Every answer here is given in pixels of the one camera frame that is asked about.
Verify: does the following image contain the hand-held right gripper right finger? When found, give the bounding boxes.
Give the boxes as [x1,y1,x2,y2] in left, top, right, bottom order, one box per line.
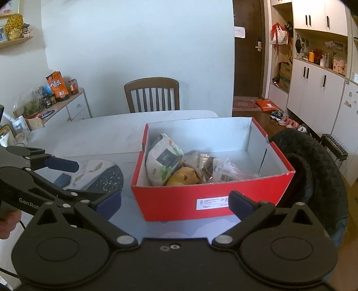
[212,191,320,250]

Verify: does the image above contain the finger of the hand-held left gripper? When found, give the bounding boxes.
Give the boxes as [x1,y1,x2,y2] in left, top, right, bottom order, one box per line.
[6,145,80,173]
[27,171,104,209]

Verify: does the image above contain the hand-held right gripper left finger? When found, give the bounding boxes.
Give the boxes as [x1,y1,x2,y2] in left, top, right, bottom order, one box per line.
[30,191,139,250]

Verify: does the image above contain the clear plastic snack packet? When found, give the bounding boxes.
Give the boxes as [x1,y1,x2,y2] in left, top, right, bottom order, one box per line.
[212,157,262,183]

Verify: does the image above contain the gold brown snack packet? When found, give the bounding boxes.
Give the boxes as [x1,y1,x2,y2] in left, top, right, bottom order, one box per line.
[183,151,215,184]

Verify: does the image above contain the red cardboard box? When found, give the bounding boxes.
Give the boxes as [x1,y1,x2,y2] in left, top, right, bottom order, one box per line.
[131,117,296,222]

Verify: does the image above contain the yellow toy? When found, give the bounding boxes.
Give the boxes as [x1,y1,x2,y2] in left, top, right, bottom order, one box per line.
[166,166,198,186]

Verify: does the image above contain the white and blue snack bag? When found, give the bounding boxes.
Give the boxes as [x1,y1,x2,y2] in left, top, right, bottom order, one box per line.
[145,133,184,186]

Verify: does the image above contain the white marble desktop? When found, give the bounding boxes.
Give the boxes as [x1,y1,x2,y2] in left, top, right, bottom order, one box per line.
[0,110,247,289]

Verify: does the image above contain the person's left hand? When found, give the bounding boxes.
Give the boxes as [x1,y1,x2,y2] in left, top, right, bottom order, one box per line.
[0,212,23,240]

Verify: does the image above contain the small wooden box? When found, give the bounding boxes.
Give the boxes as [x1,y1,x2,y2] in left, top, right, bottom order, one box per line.
[25,117,45,131]

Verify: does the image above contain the printed mug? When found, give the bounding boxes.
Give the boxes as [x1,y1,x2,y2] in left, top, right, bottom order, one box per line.
[11,116,31,135]

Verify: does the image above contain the white sideboard with wooden top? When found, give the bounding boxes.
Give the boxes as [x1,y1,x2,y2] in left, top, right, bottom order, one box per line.
[25,87,92,131]

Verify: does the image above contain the orange snack bag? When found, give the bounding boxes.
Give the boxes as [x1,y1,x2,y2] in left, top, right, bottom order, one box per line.
[45,71,70,103]

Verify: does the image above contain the black quilted jacket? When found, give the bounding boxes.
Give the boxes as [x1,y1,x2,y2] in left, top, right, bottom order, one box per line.
[270,130,349,249]

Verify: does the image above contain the pink slippers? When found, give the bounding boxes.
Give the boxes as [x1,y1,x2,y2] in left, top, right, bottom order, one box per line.
[278,118,298,129]

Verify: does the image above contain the patterned door rug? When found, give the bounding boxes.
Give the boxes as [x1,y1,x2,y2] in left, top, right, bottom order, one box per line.
[233,96,265,111]

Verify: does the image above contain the orange flat bag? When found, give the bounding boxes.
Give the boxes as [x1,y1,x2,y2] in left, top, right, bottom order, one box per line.
[255,99,280,112]

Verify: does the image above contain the black metal rack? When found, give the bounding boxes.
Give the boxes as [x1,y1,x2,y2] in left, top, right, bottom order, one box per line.
[321,134,349,161]

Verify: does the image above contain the brown wooden chair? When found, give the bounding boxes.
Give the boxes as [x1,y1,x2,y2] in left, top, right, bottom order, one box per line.
[124,77,180,113]

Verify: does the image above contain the dark brown door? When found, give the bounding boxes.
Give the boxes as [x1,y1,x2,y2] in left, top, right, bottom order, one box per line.
[233,0,266,99]

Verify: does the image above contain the white lower cabinet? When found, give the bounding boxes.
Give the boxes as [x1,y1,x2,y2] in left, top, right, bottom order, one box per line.
[287,57,347,124]

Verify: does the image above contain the white cabinet with stickers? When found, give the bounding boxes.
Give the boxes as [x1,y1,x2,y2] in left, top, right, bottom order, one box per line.
[330,81,358,186]

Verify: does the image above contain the green printed cardboard box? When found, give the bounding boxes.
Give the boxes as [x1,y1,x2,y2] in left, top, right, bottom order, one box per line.
[280,63,293,90]

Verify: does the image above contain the yellow ornament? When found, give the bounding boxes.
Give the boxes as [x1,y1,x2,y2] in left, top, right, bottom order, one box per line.
[6,14,24,40]

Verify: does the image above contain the red and white hanging bag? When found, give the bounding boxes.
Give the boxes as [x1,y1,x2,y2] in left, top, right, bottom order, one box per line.
[270,24,288,45]

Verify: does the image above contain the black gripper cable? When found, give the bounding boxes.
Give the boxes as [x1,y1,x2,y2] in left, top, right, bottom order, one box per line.
[0,267,21,289]

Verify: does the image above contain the wooden wall shelf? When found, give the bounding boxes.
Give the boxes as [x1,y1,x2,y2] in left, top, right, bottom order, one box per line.
[0,36,33,50]

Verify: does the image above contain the white upper wall cabinet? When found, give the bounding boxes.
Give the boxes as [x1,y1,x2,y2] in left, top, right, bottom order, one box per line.
[291,0,350,37]

